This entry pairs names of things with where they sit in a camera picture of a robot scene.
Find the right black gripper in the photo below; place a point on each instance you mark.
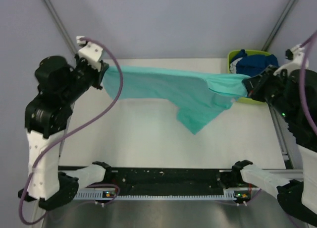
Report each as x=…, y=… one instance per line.
x=253, y=85

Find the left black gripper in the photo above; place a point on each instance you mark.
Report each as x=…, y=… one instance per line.
x=99, y=75

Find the teal t shirt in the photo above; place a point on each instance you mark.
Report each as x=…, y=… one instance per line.
x=200, y=97

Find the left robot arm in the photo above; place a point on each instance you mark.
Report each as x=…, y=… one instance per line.
x=46, y=116

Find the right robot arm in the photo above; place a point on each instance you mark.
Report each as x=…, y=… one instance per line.
x=297, y=199

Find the dark blue t shirt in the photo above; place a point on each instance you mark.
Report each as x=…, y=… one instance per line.
x=254, y=64

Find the green plastic bin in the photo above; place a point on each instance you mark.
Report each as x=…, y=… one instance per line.
x=230, y=56

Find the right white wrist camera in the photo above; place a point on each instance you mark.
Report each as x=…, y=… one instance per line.
x=295, y=57

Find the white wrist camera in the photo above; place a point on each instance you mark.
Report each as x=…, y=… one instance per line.
x=92, y=52
x=295, y=57

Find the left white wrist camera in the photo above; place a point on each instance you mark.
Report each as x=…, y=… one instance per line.
x=92, y=52

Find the right aluminium frame post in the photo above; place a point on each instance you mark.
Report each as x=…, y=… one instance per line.
x=278, y=25

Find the aluminium frame post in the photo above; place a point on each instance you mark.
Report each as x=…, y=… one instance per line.
x=60, y=26
x=278, y=25

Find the left aluminium frame post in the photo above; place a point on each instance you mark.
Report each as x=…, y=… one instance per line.
x=60, y=26

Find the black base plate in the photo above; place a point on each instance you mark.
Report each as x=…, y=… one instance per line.
x=172, y=182

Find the grey slotted cable duct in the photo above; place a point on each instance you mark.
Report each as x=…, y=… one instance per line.
x=107, y=195

